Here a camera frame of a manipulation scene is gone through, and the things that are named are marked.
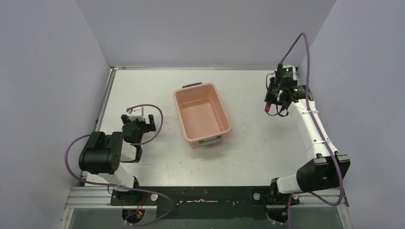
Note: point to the aluminium front rail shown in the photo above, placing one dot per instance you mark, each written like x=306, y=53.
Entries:
x=103, y=197

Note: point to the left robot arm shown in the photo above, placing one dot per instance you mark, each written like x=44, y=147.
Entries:
x=103, y=154

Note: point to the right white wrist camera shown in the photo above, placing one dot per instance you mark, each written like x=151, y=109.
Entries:
x=289, y=72

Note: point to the pink plastic bin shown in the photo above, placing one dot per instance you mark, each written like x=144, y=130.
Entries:
x=202, y=115

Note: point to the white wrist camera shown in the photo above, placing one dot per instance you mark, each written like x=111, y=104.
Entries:
x=289, y=72
x=136, y=114

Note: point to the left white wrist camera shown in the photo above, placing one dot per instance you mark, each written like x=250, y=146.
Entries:
x=136, y=114

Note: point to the red handled screwdriver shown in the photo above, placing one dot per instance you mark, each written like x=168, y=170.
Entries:
x=267, y=107

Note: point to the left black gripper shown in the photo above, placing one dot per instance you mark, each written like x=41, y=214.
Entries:
x=138, y=123

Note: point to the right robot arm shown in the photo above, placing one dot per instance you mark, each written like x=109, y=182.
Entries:
x=326, y=166

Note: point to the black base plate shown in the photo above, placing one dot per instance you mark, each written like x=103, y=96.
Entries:
x=268, y=209

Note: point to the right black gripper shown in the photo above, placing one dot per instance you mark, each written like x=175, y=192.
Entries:
x=270, y=98

